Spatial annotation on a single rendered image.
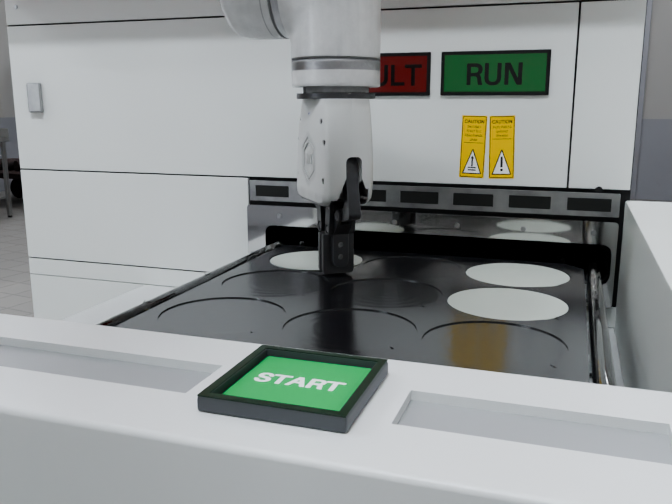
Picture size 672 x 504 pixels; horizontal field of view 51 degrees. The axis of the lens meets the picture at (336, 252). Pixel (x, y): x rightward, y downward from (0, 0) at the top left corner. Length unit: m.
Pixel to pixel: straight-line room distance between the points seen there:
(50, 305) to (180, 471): 0.89
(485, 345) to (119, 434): 0.32
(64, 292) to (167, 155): 0.27
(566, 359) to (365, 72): 0.31
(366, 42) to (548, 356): 0.32
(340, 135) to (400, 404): 0.40
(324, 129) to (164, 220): 0.39
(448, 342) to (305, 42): 0.30
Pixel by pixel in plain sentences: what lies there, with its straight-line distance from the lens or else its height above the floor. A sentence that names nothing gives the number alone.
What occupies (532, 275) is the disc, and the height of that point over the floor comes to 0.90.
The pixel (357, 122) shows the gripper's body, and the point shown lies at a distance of 0.64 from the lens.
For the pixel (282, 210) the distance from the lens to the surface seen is 0.87.
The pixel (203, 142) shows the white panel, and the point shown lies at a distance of 0.93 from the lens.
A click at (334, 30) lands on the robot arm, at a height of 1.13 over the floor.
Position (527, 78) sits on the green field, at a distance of 0.81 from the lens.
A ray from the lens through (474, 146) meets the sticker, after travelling 0.82.
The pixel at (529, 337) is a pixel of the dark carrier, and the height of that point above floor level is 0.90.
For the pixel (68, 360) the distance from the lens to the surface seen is 0.33.
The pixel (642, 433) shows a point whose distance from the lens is 0.27.
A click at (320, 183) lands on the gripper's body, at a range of 0.64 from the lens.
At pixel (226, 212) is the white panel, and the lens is 0.92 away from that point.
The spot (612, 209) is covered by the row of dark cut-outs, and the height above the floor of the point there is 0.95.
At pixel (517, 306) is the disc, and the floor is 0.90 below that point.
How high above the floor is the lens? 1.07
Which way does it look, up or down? 12 degrees down
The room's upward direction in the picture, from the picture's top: straight up
